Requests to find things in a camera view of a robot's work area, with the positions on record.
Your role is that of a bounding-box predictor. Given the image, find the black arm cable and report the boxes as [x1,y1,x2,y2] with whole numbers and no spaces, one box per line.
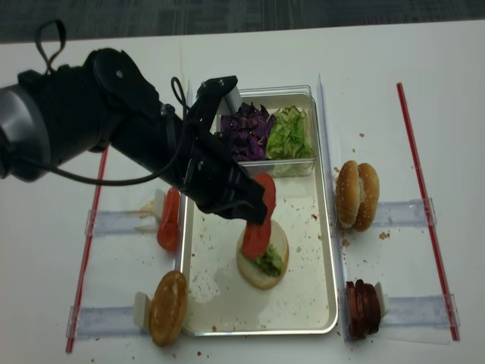
[26,77,198,187]

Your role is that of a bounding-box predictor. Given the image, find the clear right upper rail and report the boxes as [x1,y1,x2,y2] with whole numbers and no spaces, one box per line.
[371,199,437,228]

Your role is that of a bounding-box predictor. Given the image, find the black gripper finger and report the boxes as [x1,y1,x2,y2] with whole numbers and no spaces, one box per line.
[223,199,268,225]

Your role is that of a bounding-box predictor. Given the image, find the red straw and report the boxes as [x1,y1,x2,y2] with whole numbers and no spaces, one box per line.
[396,82,461,342]
[65,146,110,354]

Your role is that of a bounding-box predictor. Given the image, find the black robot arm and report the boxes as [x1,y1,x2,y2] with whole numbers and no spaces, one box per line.
[1,49,268,224]

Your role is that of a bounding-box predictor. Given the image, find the purple cabbage shreds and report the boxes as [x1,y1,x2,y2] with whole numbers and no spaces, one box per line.
[220,103,276,162]

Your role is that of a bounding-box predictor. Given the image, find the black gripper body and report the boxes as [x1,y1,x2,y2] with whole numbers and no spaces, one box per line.
[182,133,264,218]

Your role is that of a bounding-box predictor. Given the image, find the white meat holder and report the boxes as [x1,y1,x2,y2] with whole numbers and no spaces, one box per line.
[374,282,389,319]

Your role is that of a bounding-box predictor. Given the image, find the sesame bun left half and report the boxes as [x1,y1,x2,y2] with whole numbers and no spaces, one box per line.
[335,160,360,228]

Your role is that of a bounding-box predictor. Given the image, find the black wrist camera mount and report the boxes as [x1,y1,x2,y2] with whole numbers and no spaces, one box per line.
[187,76,243,131]

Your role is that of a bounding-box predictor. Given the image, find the clear left upper rail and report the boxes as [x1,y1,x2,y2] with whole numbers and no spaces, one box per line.
[85,210,158,237]

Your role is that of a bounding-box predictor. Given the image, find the lettuce on bun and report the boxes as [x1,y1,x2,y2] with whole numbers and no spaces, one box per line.
[252,244,283,277]

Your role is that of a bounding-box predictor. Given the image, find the clear plastic container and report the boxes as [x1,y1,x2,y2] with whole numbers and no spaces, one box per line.
[211,85,318,177]

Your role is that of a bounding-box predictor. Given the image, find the white tomato holder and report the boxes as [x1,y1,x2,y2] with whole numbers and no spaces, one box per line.
[152,189,166,224]

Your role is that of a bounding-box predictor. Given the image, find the sesame bun half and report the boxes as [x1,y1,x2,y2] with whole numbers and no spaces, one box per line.
[335,160,360,228]
[352,163,380,232]

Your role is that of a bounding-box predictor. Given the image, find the green lettuce shreds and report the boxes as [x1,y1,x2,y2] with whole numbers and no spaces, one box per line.
[265,105,314,177]

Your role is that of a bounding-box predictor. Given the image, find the white bun holder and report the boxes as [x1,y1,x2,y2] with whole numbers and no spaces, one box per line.
[133,292,152,333]

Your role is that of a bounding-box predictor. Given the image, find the tomato slice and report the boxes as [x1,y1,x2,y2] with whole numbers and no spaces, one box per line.
[242,219,271,259]
[255,172,276,218]

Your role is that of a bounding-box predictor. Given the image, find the sesame bun right half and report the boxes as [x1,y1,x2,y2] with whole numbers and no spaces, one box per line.
[352,163,380,232]

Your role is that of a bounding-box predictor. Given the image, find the clear right lower rail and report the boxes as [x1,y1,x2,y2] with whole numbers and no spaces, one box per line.
[380,294,461,328]

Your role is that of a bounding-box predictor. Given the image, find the left red straw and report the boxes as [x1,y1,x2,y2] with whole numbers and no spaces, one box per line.
[65,146,110,354]

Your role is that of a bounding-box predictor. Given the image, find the bottom bun slice on tray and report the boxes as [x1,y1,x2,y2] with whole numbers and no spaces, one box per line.
[236,220,289,290]

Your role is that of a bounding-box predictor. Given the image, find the white metal tray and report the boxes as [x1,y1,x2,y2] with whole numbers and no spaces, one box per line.
[177,86,338,336]

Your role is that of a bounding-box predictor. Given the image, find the tomato slices stack left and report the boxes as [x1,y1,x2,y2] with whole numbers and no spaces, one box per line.
[157,187,180,253]

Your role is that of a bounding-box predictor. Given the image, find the sliced meat patties stack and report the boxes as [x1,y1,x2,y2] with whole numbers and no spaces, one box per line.
[346,279,383,341]

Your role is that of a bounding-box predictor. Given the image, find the right red straw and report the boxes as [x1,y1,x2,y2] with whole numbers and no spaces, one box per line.
[396,82,461,342]

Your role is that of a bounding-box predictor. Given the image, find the clear rail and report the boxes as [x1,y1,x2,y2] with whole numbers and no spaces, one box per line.
[85,210,158,237]
[371,199,437,228]
[66,306,147,338]
[380,294,461,328]

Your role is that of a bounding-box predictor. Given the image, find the toasted bun slice left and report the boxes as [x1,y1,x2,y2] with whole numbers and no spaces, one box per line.
[149,271,188,347]

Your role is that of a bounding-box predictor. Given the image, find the clear left lower rail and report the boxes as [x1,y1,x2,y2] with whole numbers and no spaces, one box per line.
[66,306,147,338]

